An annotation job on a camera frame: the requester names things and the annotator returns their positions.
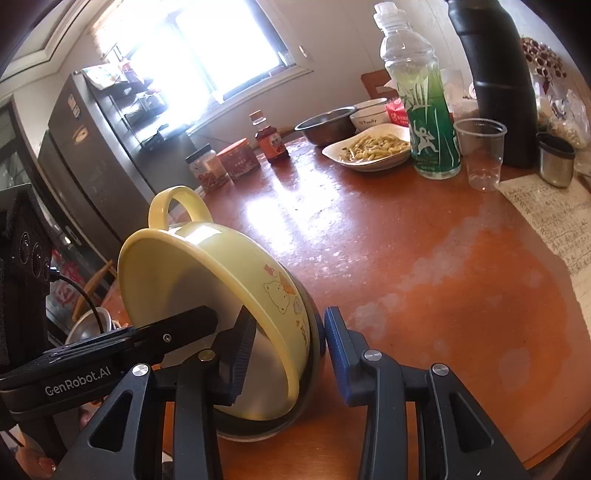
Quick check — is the small steel cup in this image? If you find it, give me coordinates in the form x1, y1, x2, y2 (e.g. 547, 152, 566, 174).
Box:
536, 132, 576, 188

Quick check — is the medium steel bowl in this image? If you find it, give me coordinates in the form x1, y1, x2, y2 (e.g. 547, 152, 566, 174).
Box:
215, 272, 326, 443

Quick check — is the yellow bowl with handle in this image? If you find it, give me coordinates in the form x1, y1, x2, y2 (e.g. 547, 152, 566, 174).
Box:
117, 185, 309, 422

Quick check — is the handwritten paper sheet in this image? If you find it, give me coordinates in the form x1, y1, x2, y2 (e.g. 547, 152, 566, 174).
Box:
499, 173, 591, 278

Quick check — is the green plastic bottle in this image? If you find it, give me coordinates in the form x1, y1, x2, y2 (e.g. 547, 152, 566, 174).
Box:
373, 2, 462, 181

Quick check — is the brown sauce bottle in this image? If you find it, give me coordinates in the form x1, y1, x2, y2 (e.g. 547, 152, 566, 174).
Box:
249, 111, 291, 165

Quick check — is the black-lidded clear jar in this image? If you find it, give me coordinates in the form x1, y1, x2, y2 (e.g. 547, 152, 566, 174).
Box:
185, 144, 230, 193

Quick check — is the grey refrigerator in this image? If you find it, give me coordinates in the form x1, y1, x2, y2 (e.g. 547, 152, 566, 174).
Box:
37, 65, 204, 264

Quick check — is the black cable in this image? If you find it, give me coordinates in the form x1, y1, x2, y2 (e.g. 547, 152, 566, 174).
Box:
48, 272, 116, 333

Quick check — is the jar with orange lid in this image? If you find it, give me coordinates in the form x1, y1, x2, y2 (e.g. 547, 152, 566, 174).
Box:
216, 137, 260, 182

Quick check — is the bright window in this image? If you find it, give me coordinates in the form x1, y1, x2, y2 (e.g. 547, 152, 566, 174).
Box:
92, 0, 315, 125

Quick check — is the white ceramic bowl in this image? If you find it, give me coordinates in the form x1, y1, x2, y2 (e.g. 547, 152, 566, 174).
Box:
349, 98, 389, 136

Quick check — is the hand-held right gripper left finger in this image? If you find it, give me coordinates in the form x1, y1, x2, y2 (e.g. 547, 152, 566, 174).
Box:
51, 305, 257, 480

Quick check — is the black thermos flask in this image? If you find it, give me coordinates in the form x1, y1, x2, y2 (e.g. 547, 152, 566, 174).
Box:
445, 0, 540, 169

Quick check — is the white dish with food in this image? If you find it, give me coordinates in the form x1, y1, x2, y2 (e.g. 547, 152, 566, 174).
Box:
322, 124, 413, 172

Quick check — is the red tissue packet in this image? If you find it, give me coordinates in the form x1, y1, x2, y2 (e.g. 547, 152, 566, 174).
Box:
385, 99, 411, 128

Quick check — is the wooden chair with cutout back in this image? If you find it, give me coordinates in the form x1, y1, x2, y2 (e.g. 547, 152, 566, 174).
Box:
360, 69, 400, 100

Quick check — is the clear plastic bag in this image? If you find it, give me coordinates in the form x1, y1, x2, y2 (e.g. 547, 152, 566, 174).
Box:
531, 74, 591, 151

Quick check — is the person's left hand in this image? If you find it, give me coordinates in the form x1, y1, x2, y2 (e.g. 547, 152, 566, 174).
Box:
21, 443, 58, 478

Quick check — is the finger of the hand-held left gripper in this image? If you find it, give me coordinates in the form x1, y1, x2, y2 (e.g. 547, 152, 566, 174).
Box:
129, 305, 219, 367

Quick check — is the clear plastic cup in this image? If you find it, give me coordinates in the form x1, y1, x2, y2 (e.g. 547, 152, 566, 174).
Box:
453, 118, 508, 192

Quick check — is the wooden chair with curved rail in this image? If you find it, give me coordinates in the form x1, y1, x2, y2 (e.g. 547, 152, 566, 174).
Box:
71, 258, 118, 324

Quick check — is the bag of red dates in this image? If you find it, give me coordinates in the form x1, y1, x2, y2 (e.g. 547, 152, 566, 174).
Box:
521, 36, 568, 79

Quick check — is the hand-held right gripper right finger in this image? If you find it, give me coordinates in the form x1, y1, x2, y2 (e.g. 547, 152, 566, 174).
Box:
323, 306, 532, 480

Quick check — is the small steel bowl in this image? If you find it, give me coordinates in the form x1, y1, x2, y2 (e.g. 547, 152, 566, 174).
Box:
294, 106, 358, 147

